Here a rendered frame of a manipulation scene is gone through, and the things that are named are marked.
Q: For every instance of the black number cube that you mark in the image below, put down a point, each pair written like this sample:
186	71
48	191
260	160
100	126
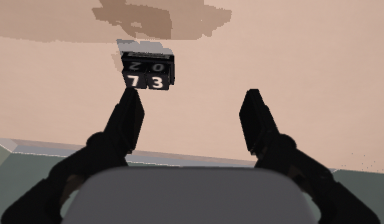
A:
134	74
158	76

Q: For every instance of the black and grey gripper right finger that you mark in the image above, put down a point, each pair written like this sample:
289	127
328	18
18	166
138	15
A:
279	153

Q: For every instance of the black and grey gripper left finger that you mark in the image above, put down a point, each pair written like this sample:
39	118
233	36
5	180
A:
43	202

